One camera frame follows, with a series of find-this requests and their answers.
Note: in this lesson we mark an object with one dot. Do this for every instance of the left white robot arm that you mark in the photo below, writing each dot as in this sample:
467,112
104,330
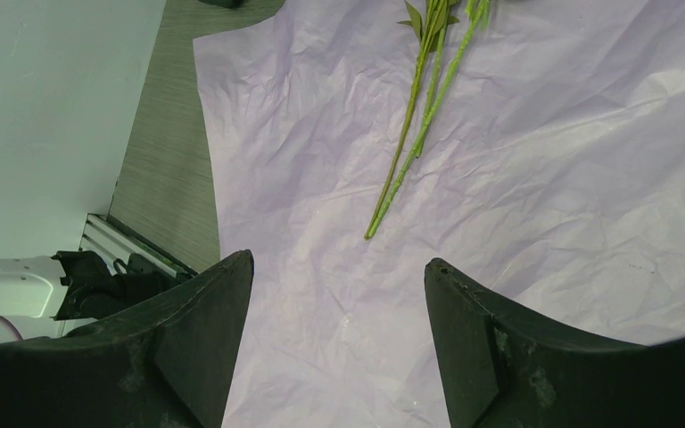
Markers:
51,295

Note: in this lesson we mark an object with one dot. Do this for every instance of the purple and pink wrapping paper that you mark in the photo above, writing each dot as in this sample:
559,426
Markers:
553,173

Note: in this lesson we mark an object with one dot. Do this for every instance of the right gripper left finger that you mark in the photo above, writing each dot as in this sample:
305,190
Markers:
168,361

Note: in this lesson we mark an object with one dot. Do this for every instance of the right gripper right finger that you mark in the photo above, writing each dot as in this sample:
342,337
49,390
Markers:
505,365

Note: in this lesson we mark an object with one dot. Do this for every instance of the pink flower bouquet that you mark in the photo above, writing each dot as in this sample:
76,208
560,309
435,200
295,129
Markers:
432,79

